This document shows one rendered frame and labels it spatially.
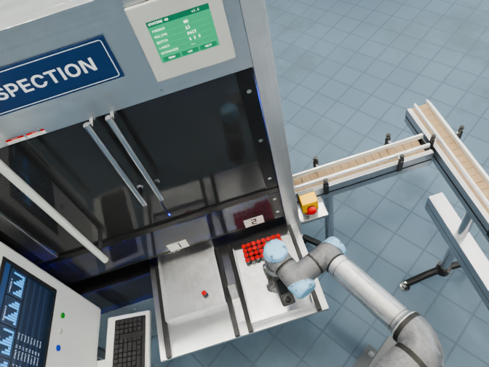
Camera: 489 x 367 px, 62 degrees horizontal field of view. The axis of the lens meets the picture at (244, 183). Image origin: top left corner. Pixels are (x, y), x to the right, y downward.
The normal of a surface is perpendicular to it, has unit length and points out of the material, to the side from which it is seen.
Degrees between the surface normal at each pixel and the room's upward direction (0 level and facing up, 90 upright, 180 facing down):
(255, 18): 90
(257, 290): 0
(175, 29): 90
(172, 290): 0
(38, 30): 90
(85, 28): 90
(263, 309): 0
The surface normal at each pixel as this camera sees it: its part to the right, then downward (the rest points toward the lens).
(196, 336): -0.18, -0.56
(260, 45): 0.24, 0.77
